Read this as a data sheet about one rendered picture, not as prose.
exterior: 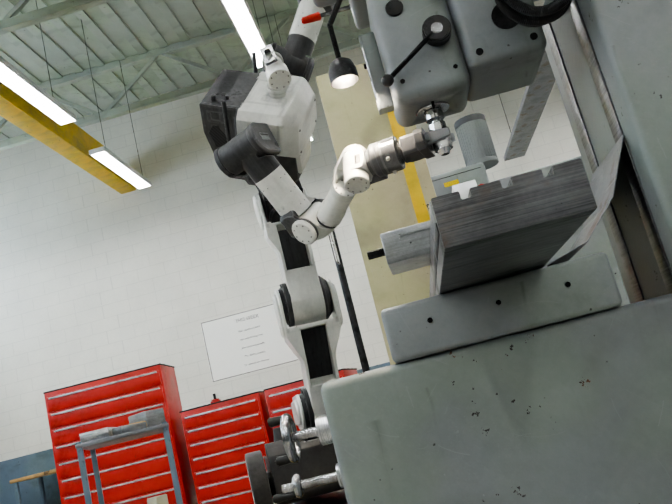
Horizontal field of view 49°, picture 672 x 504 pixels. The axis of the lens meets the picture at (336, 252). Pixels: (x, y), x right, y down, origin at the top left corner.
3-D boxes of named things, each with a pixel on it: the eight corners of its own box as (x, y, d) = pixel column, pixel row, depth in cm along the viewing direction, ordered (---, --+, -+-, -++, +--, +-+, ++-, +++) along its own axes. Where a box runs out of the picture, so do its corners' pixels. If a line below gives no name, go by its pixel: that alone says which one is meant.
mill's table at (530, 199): (443, 249, 110) (429, 198, 112) (435, 324, 231) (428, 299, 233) (597, 207, 109) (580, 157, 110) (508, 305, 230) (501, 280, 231)
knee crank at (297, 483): (272, 506, 184) (266, 481, 185) (276, 502, 189) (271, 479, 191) (357, 485, 182) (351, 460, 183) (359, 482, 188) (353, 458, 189)
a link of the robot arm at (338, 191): (347, 140, 192) (329, 174, 202) (349, 165, 186) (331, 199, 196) (370, 146, 194) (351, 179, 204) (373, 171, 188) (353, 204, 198)
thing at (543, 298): (393, 363, 158) (379, 309, 161) (399, 368, 192) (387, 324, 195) (625, 304, 155) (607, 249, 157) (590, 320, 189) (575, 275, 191)
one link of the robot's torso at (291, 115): (204, 200, 233) (187, 103, 208) (240, 137, 256) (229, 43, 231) (295, 214, 227) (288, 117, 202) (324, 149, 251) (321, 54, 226)
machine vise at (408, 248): (387, 264, 157) (374, 216, 159) (392, 275, 172) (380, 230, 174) (551, 220, 154) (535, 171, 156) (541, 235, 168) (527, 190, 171)
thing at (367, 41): (378, 109, 186) (357, 35, 190) (379, 115, 190) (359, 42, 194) (394, 105, 185) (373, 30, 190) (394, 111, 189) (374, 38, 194)
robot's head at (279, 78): (270, 98, 212) (267, 71, 206) (263, 80, 219) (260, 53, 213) (292, 95, 214) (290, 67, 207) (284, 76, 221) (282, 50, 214)
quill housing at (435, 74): (395, 103, 177) (362, -14, 183) (398, 133, 197) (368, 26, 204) (473, 81, 175) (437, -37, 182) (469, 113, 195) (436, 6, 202)
